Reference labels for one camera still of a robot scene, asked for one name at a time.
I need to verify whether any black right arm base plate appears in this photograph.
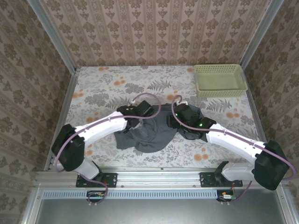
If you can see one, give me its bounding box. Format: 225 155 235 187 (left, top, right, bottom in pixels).
199 172 243 189

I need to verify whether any aluminium mounting rail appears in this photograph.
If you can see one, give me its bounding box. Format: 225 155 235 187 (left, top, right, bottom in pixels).
35 167 285 189

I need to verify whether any steel sheet panel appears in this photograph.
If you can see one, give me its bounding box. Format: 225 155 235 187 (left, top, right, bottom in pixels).
35 188 289 224

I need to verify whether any aluminium table side rail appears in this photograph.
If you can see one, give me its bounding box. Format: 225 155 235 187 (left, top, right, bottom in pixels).
240 66 278 170
43 67 81 171

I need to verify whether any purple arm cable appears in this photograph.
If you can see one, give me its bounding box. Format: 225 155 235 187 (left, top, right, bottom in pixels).
54 92 161 207
171 95 298 206

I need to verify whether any grey t-shirt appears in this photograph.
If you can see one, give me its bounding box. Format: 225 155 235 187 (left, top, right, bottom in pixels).
114 104 204 154

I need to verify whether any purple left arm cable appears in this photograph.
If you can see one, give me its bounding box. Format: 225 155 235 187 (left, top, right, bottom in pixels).
54 92 161 207

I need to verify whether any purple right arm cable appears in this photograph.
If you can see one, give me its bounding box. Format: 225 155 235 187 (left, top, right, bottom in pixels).
171 95 298 206

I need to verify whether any small circuit board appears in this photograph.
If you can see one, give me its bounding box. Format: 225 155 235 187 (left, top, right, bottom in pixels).
216 190 236 203
86 190 106 203

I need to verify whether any pale green plastic basket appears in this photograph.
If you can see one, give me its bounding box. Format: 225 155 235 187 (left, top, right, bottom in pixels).
193 64 249 98

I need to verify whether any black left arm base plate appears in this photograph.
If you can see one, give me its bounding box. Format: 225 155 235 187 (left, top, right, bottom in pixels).
76 172 118 189

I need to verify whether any floral tablecloth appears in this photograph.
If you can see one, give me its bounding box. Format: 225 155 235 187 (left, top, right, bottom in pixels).
57 65 268 168

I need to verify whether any slotted grey cable duct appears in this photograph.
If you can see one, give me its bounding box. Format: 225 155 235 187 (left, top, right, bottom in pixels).
43 189 219 200

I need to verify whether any aluminium frame post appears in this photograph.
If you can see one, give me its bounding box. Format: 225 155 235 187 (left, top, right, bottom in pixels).
241 0 285 69
27 0 78 73

